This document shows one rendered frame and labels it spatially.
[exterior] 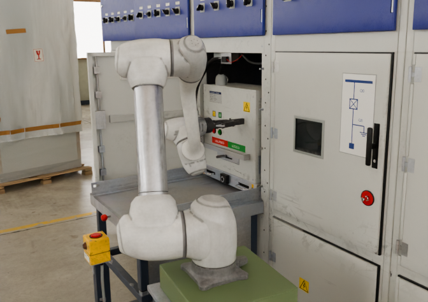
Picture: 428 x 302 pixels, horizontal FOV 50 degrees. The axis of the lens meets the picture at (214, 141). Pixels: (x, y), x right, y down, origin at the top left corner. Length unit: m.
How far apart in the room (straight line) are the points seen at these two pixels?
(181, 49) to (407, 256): 1.05
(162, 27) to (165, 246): 1.78
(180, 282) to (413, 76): 1.02
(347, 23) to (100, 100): 1.39
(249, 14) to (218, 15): 0.28
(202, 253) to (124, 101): 1.30
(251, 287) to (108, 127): 1.38
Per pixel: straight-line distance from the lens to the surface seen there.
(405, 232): 1.75
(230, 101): 2.45
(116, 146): 2.66
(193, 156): 2.04
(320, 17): 1.92
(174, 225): 1.52
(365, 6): 1.77
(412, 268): 1.78
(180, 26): 2.83
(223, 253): 1.56
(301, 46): 2.02
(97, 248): 1.85
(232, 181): 2.50
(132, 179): 2.59
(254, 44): 2.27
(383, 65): 1.71
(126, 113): 2.64
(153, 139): 1.56
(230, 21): 2.40
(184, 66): 1.64
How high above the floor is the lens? 1.61
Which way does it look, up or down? 12 degrees down
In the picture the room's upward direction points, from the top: 1 degrees counter-clockwise
